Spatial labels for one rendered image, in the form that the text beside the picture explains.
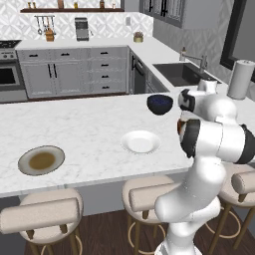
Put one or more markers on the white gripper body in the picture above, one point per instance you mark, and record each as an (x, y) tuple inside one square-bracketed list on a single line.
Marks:
[(207, 85)]

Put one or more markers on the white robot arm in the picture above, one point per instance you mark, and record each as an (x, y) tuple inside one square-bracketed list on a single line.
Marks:
[(207, 186)]

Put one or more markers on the brown chicken drumstick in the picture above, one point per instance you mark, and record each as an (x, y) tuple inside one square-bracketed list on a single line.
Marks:
[(179, 125)]

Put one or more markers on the dark blue bowl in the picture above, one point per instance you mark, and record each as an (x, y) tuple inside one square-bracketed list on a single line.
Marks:
[(159, 104)]

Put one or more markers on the silver tap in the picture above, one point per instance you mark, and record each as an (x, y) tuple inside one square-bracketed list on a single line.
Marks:
[(198, 60)]

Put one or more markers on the dark sink basin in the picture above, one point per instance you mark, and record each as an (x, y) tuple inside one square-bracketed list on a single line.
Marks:
[(181, 74)]

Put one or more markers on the white paper towel roll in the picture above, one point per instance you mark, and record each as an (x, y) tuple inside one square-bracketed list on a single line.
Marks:
[(240, 79)]

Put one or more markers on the grey cupboard under sink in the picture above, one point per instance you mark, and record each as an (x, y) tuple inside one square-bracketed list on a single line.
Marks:
[(156, 83)]

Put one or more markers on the black framed window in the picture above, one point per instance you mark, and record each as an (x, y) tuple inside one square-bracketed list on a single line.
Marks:
[(237, 36)]

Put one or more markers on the black dishwasher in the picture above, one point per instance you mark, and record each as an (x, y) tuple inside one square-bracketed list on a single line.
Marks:
[(137, 74)]

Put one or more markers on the small potted plant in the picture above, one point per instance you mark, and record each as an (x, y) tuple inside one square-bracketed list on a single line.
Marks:
[(138, 36)]

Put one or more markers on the white plate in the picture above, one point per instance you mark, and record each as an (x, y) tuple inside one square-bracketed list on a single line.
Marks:
[(141, 142)]

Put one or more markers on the beige round bar stool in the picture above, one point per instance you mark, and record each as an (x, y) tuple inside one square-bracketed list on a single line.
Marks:
[(239, 186), (43, 215), (142, 196)]

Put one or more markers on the small pale jar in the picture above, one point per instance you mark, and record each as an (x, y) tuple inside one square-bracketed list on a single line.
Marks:
[(113, 5)]

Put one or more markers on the dark brown bottle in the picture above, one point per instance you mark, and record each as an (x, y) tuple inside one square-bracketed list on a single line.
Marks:
[(102, 4)]

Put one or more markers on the grey base cupboard run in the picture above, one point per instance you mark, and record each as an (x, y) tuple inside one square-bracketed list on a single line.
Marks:
[(73, 73)]

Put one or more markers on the silver coffee machine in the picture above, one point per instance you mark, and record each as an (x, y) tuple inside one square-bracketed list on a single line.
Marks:
[(81, 29)]

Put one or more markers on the yellow jar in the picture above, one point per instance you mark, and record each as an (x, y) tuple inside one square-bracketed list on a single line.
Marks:
[(75, 4)]

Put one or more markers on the brown knife block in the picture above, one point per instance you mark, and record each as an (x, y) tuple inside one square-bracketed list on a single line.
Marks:
[(50, 35)]

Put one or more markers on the grey plate with brown centre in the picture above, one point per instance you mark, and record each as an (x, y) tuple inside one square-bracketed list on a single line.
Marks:
[(41, 160)]

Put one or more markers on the steel oven with hob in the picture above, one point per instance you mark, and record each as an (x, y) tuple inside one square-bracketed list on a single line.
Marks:
[(10, 73)]

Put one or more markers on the grey wall cupboard run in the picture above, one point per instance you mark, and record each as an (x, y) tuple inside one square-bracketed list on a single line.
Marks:
[(164, 11)]

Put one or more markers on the white wall socket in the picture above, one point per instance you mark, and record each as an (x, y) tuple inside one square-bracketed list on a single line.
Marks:
[(128, 21)]

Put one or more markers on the dark wooden wall shelf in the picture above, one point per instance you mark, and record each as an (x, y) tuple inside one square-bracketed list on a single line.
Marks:
[(71, 10)]

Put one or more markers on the rail with hanging tools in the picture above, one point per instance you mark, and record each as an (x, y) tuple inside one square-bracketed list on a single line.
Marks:
[(45, 23)]

